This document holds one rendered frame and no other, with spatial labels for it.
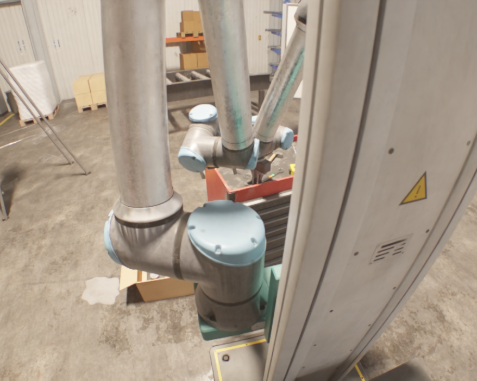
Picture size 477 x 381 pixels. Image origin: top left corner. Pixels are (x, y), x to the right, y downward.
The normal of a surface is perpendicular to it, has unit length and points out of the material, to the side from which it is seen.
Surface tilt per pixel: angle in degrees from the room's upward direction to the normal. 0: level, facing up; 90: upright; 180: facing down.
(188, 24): 90
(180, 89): 90
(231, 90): 111
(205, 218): 5
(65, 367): 0
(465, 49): 90
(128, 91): 81
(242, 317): 70
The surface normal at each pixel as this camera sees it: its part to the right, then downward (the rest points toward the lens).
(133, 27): 0.38, 0.38
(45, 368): 0.01, -0.84
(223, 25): 0.09, 0.81
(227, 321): -0.04, 0.23
